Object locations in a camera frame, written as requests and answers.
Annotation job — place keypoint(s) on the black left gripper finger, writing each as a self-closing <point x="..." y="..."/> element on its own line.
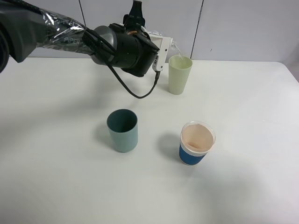
<point x="135" y="17"/>

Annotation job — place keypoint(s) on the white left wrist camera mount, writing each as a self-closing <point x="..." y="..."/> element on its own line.
<point x="158" y="63"/>

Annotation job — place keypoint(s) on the clear bottle with green label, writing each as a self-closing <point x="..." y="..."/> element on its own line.
<point x="174" y="47"/>

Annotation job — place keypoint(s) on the pale green plastic cup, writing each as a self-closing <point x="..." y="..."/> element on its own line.
<point x="179" y="70"/>

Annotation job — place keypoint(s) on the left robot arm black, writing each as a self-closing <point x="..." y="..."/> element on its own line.
<point x="24" y="27"/>

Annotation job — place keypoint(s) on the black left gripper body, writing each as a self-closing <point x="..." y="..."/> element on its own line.
<point x="135" y="52"/>

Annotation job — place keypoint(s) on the teal plastic cup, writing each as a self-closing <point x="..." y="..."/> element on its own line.
<point x="123" y="128"/>

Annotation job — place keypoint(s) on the blue sleeved paper cup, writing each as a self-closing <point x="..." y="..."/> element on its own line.
<point x="196" y="140"/>

